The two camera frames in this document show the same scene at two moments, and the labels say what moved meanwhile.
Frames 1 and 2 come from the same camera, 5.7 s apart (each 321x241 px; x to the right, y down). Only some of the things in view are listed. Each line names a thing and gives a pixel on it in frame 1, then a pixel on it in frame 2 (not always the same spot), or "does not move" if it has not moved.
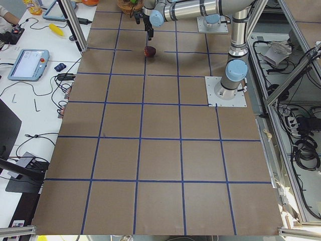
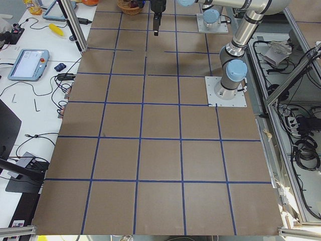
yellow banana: [56, 29] does not move
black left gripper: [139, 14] -> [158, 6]
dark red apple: [149, 51] -> [133, 4]
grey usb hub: [25, 160] does not move
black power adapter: [84, 21] does not move
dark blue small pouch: [60, 67] does not move
